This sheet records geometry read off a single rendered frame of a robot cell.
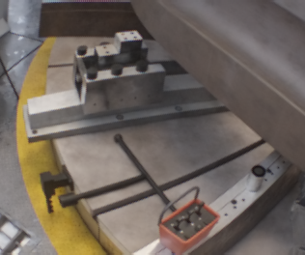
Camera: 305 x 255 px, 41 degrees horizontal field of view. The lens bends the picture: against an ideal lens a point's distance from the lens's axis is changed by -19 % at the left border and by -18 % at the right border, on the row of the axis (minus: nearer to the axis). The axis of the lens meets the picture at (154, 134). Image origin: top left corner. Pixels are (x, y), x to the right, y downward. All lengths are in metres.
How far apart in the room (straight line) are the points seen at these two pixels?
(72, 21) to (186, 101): 1.23
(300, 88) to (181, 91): 1.16
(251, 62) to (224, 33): 0.22
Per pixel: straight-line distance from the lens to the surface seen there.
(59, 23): 3.57
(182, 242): 1.56
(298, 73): 1.86
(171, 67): 2.73
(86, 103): 2.48
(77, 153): 2.53
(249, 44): 1.98
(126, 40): 2.48
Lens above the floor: 2.06
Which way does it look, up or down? 41 degrees down
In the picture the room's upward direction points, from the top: 9 degrees clockwise
